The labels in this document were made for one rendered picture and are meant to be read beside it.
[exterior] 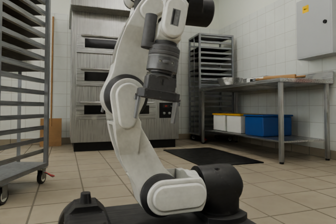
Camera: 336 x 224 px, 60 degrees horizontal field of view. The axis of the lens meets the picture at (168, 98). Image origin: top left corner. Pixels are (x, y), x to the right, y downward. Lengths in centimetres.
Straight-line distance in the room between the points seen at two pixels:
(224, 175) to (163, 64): 51
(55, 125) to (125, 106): 386
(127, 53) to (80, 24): 318
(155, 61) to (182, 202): 47
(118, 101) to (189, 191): 38
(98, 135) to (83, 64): 96
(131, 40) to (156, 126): 325
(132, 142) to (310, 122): 322
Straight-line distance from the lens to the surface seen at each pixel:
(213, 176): 108
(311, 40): 373
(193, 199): 102
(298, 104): 409
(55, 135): 472
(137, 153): 97
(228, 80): 440
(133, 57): 97
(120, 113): 90
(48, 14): 257
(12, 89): 211
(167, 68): 78
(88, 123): 399
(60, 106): 499
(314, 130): 393
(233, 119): 411
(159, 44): 80
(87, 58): 404
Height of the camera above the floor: 57
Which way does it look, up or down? 2 degrees up
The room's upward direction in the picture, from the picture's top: straight up
